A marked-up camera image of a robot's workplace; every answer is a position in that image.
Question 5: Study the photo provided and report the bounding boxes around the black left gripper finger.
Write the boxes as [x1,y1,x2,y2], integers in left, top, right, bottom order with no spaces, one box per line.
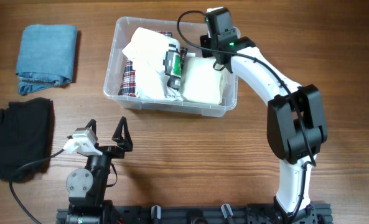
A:
[85,119,96,134]
[111,116,133,152]

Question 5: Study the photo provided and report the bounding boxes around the red navy plaid shirt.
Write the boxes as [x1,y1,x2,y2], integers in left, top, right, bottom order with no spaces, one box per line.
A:
[118,30,189,98]

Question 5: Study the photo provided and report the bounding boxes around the cream cloth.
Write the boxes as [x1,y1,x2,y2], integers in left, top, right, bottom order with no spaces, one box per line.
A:
[180,57,228,105]

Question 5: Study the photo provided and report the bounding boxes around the white printed t-shirt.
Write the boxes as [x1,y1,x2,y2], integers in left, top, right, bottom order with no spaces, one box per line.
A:
[121,27,184,102]

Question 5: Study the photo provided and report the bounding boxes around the black garment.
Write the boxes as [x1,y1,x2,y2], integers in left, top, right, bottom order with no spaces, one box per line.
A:
[0,98,52,180]

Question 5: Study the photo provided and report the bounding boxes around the blue denim jeans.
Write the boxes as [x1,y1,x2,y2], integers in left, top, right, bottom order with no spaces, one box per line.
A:
[16,24,78,95]

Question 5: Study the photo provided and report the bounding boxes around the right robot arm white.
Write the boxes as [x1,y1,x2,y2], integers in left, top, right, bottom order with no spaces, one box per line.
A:
[203,7,327,223]

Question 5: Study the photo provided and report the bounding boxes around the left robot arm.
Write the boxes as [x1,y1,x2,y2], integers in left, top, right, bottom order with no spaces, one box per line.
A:
[56,117,133,224]

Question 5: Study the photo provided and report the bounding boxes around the clear plastic storage bin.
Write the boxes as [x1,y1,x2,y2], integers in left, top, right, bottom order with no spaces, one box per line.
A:
[103,17,238,117]

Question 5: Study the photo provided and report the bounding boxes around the black camera cable left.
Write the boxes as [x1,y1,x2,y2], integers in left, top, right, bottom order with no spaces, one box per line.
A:
[9,148,65,224]

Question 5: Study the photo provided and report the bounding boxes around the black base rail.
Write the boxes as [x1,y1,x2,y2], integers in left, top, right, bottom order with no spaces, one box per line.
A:
[55,203,333,224]

